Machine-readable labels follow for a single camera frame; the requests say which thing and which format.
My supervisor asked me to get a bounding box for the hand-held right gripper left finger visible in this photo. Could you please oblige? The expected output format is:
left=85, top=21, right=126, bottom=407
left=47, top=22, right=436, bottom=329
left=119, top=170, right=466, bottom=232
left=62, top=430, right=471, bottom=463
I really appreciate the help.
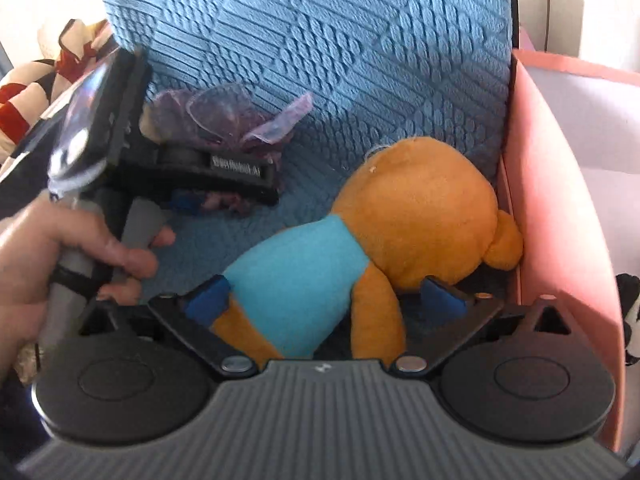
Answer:
left=80, top=275, right=261, bottom=377

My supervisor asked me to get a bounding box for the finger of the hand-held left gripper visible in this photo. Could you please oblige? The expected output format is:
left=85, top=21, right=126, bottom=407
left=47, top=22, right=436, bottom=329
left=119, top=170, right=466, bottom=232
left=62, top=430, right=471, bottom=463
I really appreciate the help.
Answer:
left=169, top=191, right=241, bottom=216

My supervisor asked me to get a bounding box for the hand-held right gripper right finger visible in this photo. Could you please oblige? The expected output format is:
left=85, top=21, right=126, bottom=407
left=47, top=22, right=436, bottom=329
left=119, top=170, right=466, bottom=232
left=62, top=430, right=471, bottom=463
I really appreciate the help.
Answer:
left=392, top=276, right=573, bottom=377

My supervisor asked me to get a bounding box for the purple organza bag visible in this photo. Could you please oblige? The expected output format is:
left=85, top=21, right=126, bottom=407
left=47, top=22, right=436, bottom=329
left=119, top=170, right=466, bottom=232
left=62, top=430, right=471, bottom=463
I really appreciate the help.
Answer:
left=142, top=85, right=315, bottom=217

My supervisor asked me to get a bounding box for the orange bear plush blue shirt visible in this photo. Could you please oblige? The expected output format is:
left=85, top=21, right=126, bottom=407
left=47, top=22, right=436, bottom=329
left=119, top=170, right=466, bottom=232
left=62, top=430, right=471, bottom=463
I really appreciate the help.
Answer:
left=207, top=136, right=525, bottom=361

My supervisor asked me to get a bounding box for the pink cardboard shoe box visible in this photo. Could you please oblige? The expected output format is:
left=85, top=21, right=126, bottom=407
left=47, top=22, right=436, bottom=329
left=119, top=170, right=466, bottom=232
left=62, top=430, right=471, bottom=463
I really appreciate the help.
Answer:
left=497, top=49, right=640, bottom=451

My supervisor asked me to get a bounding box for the person's left hand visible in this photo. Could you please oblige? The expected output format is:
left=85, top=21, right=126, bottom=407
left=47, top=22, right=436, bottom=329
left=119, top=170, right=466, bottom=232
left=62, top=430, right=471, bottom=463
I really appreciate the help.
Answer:
left=0, top=203, right=177, bottom=391

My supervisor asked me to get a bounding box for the red navy striped blanket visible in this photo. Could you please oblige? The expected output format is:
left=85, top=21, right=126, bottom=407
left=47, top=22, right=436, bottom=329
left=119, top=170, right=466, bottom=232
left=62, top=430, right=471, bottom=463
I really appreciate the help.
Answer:
left=0, top=19, right=118, bottom=166

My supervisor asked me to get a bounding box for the black white patterned thing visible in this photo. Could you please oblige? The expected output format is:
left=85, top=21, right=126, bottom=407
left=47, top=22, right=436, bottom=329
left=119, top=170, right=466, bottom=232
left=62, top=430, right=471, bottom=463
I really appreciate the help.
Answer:
left=617, top=272, right=640, bottom=366

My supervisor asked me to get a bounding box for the blue textured chair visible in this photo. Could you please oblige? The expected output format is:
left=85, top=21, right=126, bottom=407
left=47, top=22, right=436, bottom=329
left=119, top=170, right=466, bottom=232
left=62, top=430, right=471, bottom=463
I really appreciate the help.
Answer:
left=90, top=0, right=518, bottom=306

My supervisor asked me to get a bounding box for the white cabinet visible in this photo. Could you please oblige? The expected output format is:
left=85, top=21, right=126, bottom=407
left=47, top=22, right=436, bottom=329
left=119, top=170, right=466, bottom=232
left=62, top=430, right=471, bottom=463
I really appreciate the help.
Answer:
left=515, top=0, right=640, bottom=81

